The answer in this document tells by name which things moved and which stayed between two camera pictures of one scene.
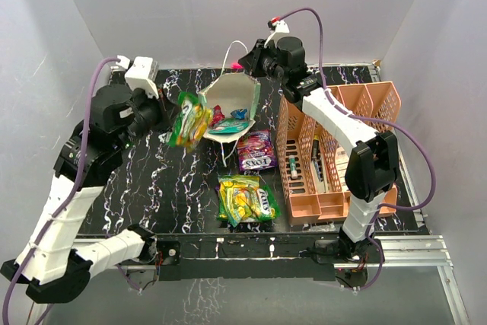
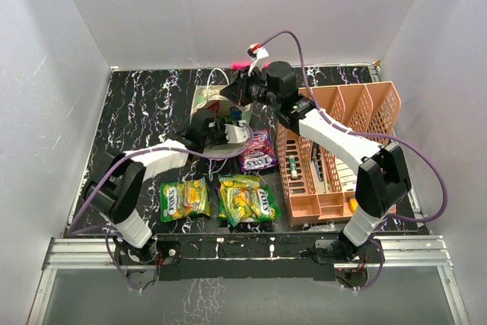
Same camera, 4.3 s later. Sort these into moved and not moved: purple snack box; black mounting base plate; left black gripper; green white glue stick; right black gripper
Moved: right black gripper; left black gripper
Not moved: green white glue stick; purple snack box; black mounting base plate
